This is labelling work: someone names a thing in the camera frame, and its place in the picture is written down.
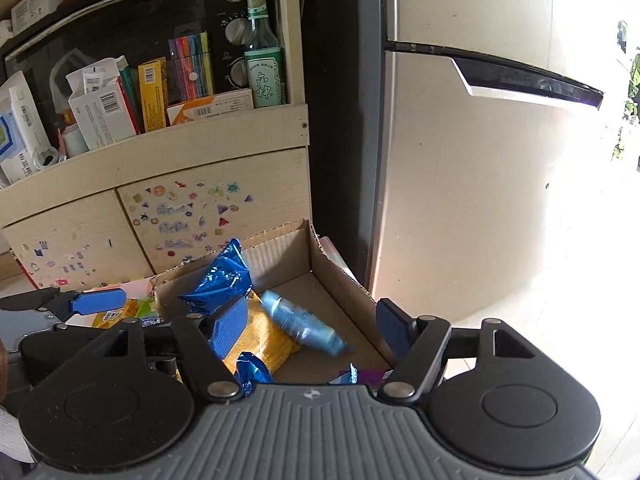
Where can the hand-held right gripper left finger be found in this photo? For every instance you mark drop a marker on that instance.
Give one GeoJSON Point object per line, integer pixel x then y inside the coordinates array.
{"type": "Point", "coordinates": [227, 327]}

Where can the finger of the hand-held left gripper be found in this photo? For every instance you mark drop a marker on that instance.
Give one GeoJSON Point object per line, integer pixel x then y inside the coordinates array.
{"type": "Point", "coordinates": [100, 301]}
{"type": "Point", "coordinates": [80, 334]}

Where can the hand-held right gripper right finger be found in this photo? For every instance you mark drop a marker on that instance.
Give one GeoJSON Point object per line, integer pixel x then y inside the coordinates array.
{"type": "Point", "coordinates": [392, 325]}

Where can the yellow biscuit packet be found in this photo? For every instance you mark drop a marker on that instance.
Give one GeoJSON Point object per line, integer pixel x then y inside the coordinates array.
{"type": "Point", "coordinates": [117, 316]}

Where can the orange snack packet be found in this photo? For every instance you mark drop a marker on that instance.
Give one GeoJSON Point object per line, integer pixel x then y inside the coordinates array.
{"type": "Point", "coordinates": [270, 340]}

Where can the printed white cardboard box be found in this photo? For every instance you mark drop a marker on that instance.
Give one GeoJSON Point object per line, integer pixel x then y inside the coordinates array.
{"type": "Point", "coordinates": [345, 320]}

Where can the large blue foil snack packet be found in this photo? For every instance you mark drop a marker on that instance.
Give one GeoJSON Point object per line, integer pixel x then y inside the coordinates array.
{"type": "Point", "coordinates": [220, 280]}

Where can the small blue foil snack packet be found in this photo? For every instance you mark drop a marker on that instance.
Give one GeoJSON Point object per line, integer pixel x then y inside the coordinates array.
{"type": "Point", "coordinates": [252, 370]}

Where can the purple snack packet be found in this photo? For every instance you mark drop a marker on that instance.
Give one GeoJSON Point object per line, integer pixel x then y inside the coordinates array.
{"type": "Point", "coordinates": [367, 376]}

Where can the silver blue snack packet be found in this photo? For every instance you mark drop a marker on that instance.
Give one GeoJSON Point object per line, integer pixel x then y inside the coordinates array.
{"type": "Point", "coordinates": [305, 325]}

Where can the person's left forearm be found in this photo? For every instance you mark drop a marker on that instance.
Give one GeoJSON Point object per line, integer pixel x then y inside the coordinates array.
{"type": "Point", "coordinates": [10, 435]}

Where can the white round jar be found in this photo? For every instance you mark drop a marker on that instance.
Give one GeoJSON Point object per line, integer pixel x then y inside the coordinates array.
{"type": "Point", "coordinates": [75, 142]}

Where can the beige stickered wooden cabinet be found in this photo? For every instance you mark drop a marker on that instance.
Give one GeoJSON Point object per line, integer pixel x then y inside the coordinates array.
{"type": "Point", "coordinates": [225, 160]}

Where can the white barcode box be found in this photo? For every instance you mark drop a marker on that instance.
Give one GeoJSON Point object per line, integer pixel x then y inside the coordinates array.
{"type": "Point", "coordinates": [100, 120]}

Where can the blue and white pack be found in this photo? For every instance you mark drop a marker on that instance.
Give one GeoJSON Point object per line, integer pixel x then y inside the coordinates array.
{"type": "Point", "coordinates": [10, 135]}

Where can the white tube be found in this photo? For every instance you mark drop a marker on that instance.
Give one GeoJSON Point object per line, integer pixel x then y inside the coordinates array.
{"type": "Point", "coordinates": [30, 120]}

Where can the white refrigerator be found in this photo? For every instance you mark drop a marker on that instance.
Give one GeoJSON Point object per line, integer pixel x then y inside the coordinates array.
{"type": "Point", "coordinates": [500, 160]}

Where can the yellow slim box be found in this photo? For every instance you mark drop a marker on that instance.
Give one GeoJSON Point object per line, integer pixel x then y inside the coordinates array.
{"type": "Point", "coordinates": [152, 100]}

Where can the green slim box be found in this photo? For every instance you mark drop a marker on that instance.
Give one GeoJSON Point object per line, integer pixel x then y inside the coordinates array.
{"type": "Point", "coordinates": [131, 95]}

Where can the orange and white box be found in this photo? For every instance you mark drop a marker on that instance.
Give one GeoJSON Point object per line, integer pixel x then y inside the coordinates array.
{"type": "Point", "coordinates": [215, 107]}

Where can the coloured marker set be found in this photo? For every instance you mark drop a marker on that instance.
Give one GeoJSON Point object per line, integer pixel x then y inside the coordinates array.
{"type": "Point", "coordinates": [190, 65]}

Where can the green glass bottle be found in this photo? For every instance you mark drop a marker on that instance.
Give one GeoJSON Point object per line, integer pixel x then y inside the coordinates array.
{"type": "Point", "coordinates": [265, 75]}

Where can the black countertop oven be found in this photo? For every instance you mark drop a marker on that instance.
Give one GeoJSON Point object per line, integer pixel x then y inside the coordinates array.
{"type": "Point", "coordinates": [125, 25]}

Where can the small white box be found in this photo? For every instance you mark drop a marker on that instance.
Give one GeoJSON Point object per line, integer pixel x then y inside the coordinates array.
{"type": "Point", "coordinates": [5, 32]}

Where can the large white flat box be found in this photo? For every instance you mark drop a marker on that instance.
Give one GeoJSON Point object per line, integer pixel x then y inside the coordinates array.
{"type": "Point", "coordinates": [40, 5]}

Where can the green plant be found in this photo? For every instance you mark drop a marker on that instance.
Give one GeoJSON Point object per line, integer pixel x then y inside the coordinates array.
{"type": "Point", "coordinates": [632, 105]}

